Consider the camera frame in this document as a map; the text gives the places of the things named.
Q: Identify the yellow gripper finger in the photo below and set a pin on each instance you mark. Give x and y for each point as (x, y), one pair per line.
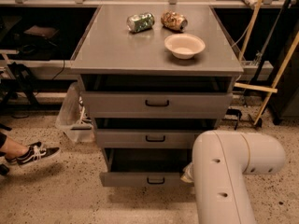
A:
(187, 175)

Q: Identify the grey bottom drawer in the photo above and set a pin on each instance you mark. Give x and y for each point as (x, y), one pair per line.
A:
(144, 167)

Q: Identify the grey drawer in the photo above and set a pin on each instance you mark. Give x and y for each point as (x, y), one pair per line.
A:
(144, 167)
(153, 105)
(146, 138)

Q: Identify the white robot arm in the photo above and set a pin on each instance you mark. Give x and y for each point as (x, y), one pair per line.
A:
(219, 161)

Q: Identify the grey middle drawer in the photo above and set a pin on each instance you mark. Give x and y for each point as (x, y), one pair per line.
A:
(146, 138)

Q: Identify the grey drawer cabinet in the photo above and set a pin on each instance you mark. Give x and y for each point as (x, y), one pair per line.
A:
(114, 60)

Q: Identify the grey top drawer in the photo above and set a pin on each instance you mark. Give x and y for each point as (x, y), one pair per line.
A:
(153, 105)

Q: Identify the black clamp on floor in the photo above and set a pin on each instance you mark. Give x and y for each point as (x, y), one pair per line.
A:
(233, 115)

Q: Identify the clear plastic bin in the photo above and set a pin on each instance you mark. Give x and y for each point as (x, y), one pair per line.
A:
(72, 119)

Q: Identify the white paper bowl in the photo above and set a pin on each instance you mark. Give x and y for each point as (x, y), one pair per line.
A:
(184, 46)

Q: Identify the black white sneaker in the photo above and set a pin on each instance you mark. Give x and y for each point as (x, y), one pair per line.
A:
(36, 154)

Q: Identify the crushed brown soda can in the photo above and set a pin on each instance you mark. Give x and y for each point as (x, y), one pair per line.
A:
(174, 21)

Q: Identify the crushed green soda can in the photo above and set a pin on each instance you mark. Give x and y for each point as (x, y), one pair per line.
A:
(140, 22)

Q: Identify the person's lower leg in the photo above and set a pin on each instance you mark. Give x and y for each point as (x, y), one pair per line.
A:
(11, 148)

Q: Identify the brown box on shelf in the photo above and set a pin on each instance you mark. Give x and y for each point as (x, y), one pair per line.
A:
(42, 32)

